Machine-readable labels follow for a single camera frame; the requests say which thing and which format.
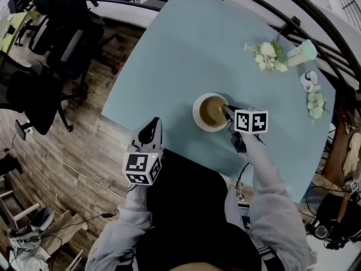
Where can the white ceramic plate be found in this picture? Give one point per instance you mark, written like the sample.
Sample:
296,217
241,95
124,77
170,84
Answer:
197,120

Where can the light blue table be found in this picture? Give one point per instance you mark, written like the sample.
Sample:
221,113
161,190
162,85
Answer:
183,66

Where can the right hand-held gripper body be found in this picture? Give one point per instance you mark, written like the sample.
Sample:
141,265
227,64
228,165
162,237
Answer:
251,121

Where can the lime green desk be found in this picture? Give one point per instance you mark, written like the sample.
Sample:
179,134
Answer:
17,24

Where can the white power strip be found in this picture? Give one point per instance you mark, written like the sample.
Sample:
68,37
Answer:
30,130

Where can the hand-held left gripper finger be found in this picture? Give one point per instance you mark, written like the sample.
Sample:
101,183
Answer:
135,143
159,140

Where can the large white flower bouquet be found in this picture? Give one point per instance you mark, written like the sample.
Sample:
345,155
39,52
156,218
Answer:
268,56

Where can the beige cloth bag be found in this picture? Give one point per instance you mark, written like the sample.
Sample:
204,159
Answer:
354,154

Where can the small white flower bouquet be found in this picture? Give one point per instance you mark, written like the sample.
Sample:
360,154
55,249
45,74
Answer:
316,104

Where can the person's left forearm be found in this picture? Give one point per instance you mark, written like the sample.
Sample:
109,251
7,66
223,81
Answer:
138,199

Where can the person's right forearm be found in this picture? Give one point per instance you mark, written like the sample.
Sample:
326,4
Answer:
260,162

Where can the person's torso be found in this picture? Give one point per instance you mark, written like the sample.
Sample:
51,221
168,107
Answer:
186,193

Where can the pale green thermos bottle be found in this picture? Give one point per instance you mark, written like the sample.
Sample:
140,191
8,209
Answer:
303,52

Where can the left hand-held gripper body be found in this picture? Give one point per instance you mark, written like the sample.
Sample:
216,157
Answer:
138,165

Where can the brown paper sheet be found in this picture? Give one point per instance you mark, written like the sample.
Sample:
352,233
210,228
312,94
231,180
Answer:
65,230

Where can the tan bowl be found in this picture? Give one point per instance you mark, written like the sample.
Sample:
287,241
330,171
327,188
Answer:
211,111

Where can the white mug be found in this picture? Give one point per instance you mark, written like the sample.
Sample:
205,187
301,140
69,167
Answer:
308,80

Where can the light wooden stool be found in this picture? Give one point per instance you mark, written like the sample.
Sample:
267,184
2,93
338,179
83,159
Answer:
19,213

